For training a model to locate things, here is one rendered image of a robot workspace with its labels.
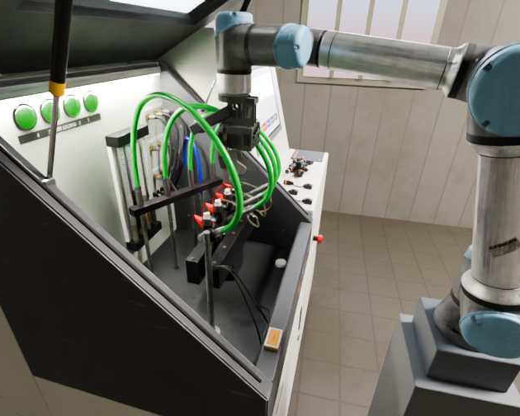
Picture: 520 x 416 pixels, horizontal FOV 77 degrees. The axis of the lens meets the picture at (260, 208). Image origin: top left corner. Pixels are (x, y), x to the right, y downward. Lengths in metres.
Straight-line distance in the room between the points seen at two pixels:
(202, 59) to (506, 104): 0.85
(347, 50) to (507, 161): 0.35
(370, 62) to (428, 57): 0.10
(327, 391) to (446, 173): 2.18
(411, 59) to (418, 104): 2.35
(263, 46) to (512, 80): 0.39
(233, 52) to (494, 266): 0.61
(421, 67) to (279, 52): 0.27
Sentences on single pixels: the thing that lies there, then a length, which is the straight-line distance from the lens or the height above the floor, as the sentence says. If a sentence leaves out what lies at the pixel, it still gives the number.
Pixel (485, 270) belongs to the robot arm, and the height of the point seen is 1.18.
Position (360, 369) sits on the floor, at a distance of 1.97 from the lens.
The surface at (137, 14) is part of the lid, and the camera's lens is 0.86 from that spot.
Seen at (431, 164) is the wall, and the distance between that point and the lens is 3.24.
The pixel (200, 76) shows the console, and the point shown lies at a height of 1.41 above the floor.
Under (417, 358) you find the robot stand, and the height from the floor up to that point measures 0.80.
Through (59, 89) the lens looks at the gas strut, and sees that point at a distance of 0.54.
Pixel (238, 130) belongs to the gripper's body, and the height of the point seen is 1.35.
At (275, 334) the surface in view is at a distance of 0.75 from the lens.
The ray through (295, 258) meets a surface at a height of 0.95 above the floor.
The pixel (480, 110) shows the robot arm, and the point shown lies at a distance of 0.57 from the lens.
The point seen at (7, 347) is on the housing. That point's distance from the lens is 1.01.
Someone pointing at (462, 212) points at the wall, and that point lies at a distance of 3.51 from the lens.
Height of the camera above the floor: 1.53
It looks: 28 degrees down
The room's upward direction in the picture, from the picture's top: 2 degrees clockwise
